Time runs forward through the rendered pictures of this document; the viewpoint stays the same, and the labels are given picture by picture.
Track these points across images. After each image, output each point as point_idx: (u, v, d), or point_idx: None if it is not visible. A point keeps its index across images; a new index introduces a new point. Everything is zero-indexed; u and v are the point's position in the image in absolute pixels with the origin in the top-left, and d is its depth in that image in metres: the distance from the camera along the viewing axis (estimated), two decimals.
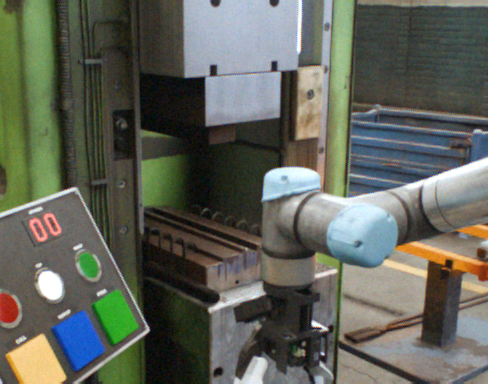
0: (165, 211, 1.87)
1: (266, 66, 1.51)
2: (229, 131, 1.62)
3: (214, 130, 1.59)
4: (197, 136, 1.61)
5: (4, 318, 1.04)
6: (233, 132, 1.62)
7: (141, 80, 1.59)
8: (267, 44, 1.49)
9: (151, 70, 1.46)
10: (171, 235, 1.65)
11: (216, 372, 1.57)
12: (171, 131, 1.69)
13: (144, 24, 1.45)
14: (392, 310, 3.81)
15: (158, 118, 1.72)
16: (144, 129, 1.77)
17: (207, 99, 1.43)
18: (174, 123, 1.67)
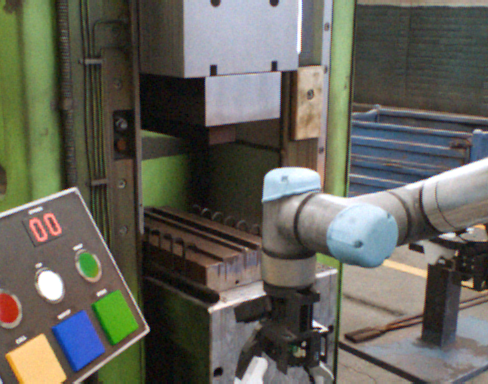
0: (165, 211, 1.87)
1: (266, 66, 1.51)
2: (229, 131, 1.62)
3: (214, 130, 1.59)
4: (197, 136, 1.61)
5: (4, 318, 1.04)
6: (233, 132, 1.62)
7: (141, 80, 1.59)
8: (267, 44, 1.49)
9: (151, 70, 1.46)
10: (171, 235, 1.65)
11: (216, 372, 1.57)
12: (171, 131, 1.69)
13: (144, 24, 1.45)
14: (392, 310, 3.81)
15: (158, 118, 1.72)
16: (144, 129, 1.77)
17: (207, 99, 1.43)
18: (174, 123, 1.67)
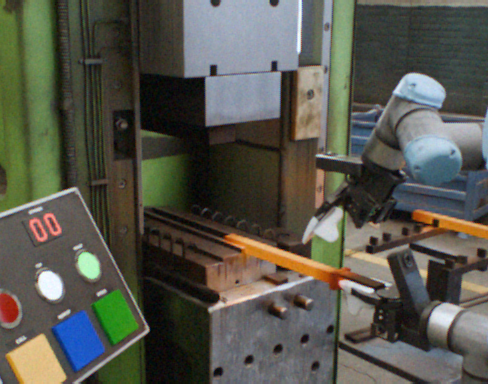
0: (165, 211, 1.87)
1: (266, 66, 1.51)
2: (229, 131, 1.62)
3: (214, 130, 1.59)
4: (197, 136, 1.61)
5: (4, 318, 1.04)
6: (233, 132, 1.62)
7: (141, 80, 1.59)
8: (267, 44, 1.49)
9: (151, 70, 1.46)
10: (171, 235, 1.65)
11: (216, 372, 1.57)
12: (171, 131, 1.69)
13: (144, 24, 1.45)
14: None
15: (158, 118, 1.72)
16: (144, 129, 1.77)
17: (207, 99, 1.43)
18: (174, 123, 1.67)
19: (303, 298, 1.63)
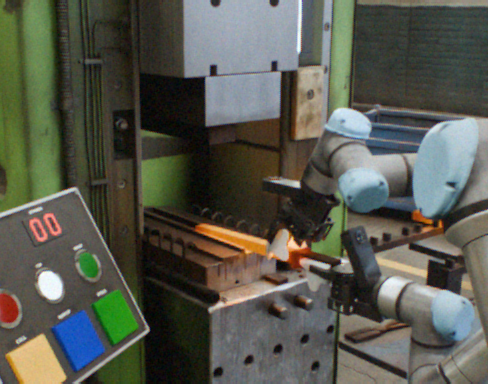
0: (165, 211, 1.87)
1: (266, 66, 1.51)
2: (229, 131, 1.62)
3: (214, 130, 1.59)
4: (197, 136, 1.61)
5: (4, 318, 1.04)
6: (233, 132, 1.62)
7: (141, 80, 1.59)
8: (267, 44, 1.49)
9: (151, 70, 1.46)
10: (171, 235, 1.65)
11: (216, 372, 1.57)
12: (171, 131, 1.69)
13: (144, 24, 1.45)
14: None
15: (158, 118, 1.72)
16: (144, 129, 1.77)
17: (207, 99, 1.43)
18: (174, 123, 1.67)
19: (303, 298, 1.63)
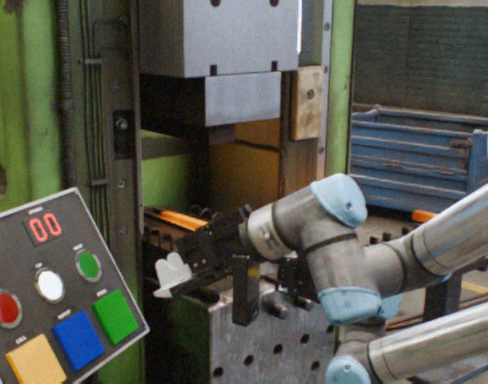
0: None
1: (266, 66, 1.51)
2: (229, 131, 1.62)
3: (214, 130, 1.59)
4: (197, 136, 1.61)
5: (4, 318, 1.04)
6: (233, 132, 1.62)
7: (141, 80, 1.59)
8: (267, 44, 1.49)
9: (151, 70, 1.46)
10: (171, 235, 1.65)
11: (216, 372, 1.57)
12: (171, 131, 1.69)
13: (144, 24, 1.45)
14: None
15: (158, 118, 1.72)
16: (144, 129, 1.77)
17: (207, 99, 1.43)
18: (174, 123, 1.67)
19: (303, 298, 1.63)
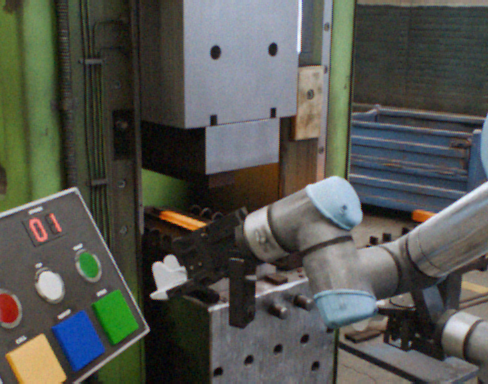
0: None
1: (265, 113, 1.54)
2: (229, 174, 1.65)
3: (214, 174, 1.62)
4: (197, 179, 1.64)
5: (4, 318, 1.04)
6: (233, 175, 1.65)
7: (142, 125, 1.62)
8: (266, 92, 1.52)
9: (152, 119, 1.49)
10: (171, 235, 1.65)
11: (216, 372, 1.57)
12: (172, 172, 1.72)
13: (145, 74, 1.48)
14: None
15: None
16: (145, 168, 1.80)
17: (207, 148, 1.46)
18: (175, 165, 1.70)
19: (303, 298, 1.63)
